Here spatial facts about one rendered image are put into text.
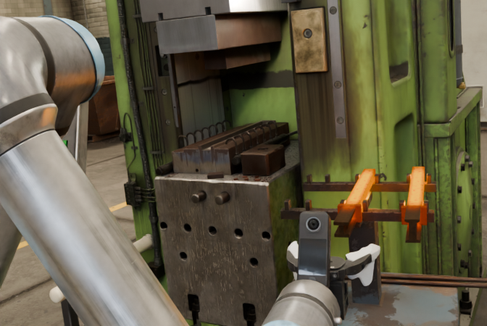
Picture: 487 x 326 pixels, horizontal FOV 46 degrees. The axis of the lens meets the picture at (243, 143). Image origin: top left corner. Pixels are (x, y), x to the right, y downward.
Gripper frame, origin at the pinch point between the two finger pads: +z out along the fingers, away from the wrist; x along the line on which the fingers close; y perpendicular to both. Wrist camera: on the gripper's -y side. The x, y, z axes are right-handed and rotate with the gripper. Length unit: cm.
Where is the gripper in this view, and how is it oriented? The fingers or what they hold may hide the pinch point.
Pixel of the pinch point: (335, 241)
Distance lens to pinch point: 102.0
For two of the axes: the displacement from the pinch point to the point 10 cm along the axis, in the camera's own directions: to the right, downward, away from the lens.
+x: 9.4, -0.2, -3.4
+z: 3.3, -2.1, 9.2
